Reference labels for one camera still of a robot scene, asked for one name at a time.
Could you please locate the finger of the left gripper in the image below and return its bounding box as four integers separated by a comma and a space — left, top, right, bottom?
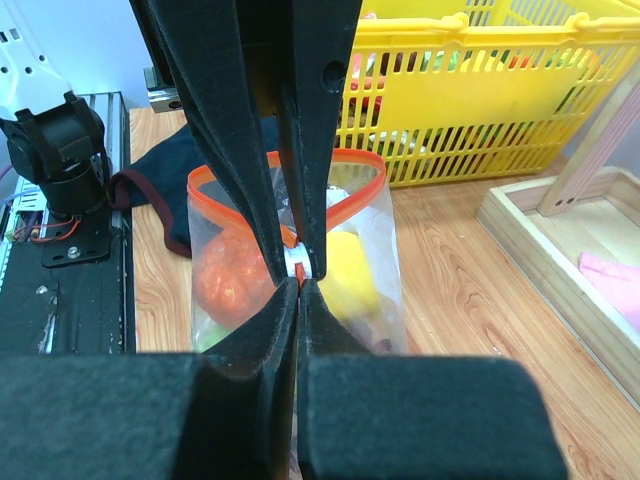
277, 1, 362, 279
131, 1, 287, 282

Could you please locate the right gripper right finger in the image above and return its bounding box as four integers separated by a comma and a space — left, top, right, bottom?
297, 280, 569, 479

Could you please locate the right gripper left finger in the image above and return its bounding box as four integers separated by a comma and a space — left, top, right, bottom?
1, 278, 298, 479

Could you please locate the green apple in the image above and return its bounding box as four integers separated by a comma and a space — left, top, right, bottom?
193, 324, 231, 353

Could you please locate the clear zip top bag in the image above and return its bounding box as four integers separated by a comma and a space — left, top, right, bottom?
187, 149, 408, 354

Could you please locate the yellow lemon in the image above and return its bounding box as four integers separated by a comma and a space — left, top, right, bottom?
318, 231, 380, 324

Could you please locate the orange pumpkin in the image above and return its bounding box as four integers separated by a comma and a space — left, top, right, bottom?
193, 229, 275, 330

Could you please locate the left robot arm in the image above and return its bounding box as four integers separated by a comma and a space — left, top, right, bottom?
1, 1, 361, 281

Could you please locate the yellow plastic basket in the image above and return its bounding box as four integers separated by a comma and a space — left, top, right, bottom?
335, 0, 639, 186

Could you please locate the dark navy cloth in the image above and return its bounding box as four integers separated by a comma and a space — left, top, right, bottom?
107, 115, 281, 260

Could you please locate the pink shirt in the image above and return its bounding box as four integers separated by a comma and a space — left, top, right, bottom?
579, 252, 640, 330

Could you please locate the wooden rack tray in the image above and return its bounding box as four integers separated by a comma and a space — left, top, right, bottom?
477, 167, 639, 404

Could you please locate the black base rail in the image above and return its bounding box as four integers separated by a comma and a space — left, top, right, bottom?
0, 92, 137, 357

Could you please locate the left wooden rack post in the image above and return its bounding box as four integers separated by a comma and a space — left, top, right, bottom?
537, 63, 639, 216

